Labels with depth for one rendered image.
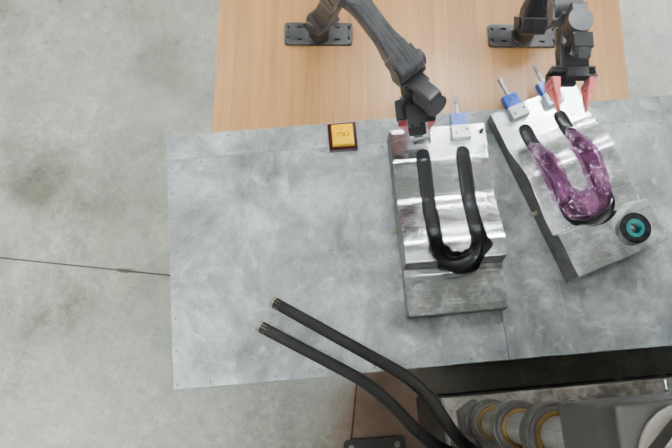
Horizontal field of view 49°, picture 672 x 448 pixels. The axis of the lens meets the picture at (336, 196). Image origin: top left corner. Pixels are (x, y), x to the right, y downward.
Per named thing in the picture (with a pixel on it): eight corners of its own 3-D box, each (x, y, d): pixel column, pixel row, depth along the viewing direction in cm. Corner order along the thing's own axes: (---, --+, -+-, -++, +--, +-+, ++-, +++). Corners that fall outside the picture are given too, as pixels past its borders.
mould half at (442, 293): (387, 141, 209) (390, 124, 196) (478, 133, 209) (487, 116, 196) (406, 318, 196) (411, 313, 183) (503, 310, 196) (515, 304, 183)
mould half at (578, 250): (486, 121, 210) (494, 106, 200) (568, 89, 213) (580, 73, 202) (565, 282, 198) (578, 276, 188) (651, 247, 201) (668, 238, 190)
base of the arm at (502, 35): (564, 35, 209) (562, 13, 210) (493, 34, 209) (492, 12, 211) (556, 48, 216) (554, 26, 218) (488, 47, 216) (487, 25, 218)
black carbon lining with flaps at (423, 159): (413, 152, 201) (416, 140, 191) (471, 147, 201) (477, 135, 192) (428, 278, 192) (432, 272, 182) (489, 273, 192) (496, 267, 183)
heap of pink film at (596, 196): (520, 146, 202) (527, 136, 195) (578, 123, 204) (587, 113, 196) (562, 231, 196) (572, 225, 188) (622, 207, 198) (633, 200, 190)
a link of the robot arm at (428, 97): (453, 102, 179) (448, 69, 169) (426, 123, 177) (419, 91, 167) (422, 77, 185) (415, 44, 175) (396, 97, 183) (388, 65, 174)
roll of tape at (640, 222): (611, 217, 192) (616, 214, 188) (642, 213, 192) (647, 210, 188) (618, 247, 190) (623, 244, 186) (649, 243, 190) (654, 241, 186)
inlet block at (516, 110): (489, 85, 210) (493, 78, 205) (505, 79, 211) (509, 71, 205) (509, 125, 207) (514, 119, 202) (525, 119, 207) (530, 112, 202)
